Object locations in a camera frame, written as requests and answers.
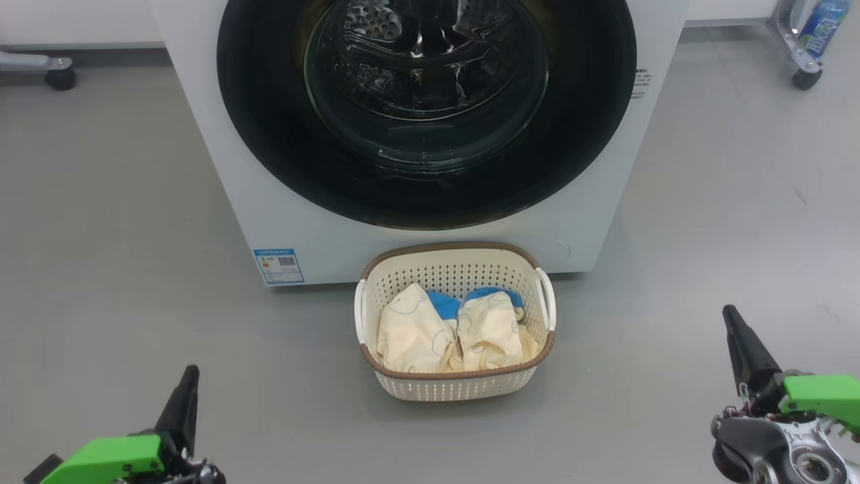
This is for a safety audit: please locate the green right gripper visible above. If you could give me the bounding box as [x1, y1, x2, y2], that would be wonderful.
[722, 305, 860, 434]

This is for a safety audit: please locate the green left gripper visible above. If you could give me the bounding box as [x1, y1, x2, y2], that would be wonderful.
[40, 365, 226, 484]

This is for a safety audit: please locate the cream blue-trimmed baby garment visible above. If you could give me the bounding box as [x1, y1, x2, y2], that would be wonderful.
[376, 283, 463, 374]
[457, 287, 540, 372]

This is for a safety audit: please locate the washing machine glass door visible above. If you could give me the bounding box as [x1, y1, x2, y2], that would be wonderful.
[216, 0, 638, 231]

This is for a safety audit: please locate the white front-load washing machine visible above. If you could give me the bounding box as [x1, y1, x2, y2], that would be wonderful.
[149, 0, 689, 288]

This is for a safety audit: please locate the cream laundry basket brown rim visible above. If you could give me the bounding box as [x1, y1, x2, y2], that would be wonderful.
[354, 241, 558, 402]

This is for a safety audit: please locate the blue green drink bottle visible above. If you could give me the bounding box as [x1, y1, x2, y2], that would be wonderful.
[798, 0, 851, 60]

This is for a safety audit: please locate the grey cart leg with caster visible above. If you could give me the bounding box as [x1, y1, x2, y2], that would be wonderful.
[0, 52, 76, 91]

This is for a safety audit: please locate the chrome cart frame with caster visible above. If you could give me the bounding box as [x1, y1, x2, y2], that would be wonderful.
[768, 0, 824, 91]

